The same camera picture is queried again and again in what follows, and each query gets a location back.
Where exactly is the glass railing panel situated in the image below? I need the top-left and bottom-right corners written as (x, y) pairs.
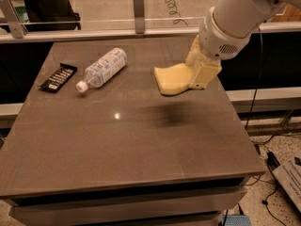
top-left (0, 14), bottom-right (208, 33)

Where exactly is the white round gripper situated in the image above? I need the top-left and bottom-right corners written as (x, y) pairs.
top-left (185, 7), bottom-right (250, 89)

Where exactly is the middle metal railing bracket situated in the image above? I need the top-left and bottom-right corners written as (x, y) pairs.
top-left (133, 0), bottom-right (145, 34)

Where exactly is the black snack bar wrapper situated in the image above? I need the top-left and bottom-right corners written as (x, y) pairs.
top-left (40, 63), bottom-right (77, 93)

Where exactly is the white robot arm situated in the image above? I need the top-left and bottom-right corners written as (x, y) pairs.
top-left (186, 0), bottom-right (301, 89)

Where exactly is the black coiled cable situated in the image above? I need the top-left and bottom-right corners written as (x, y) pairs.
top-left (157, 0), bottom-right (189, 26)

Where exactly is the clear blue-label plastic bottle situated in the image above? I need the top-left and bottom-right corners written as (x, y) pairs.
top-left (76, 48), bottom-right (127, 93)

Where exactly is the metal railing bracket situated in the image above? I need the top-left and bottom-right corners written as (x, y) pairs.
top-left (133, 0), bottom-right (145, 34)
top-left (0, 0), bottom-right (27, 39)

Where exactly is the black office chair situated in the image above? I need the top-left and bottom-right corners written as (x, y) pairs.
top-left (24, 0), bottom-right (81, 32)

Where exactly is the yellow sponge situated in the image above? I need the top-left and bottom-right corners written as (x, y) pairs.
top-left (154, 63), bottom-right (193, 96)

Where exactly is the white printed sign board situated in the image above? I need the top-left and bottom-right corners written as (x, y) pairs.
top-left (273, 153), bottom-right (301, 212)

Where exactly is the left metal railing bracket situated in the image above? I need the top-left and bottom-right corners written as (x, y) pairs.
top-left (0, 0), bottom-right (27, 39)

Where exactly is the grey table drawer cabinet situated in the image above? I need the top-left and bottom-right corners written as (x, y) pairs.
top-left (0, 176), bottom-right (252, 226)

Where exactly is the black floor cable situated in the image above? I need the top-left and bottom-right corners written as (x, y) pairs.
top-left (244, 28), bottom-right (301, 226)

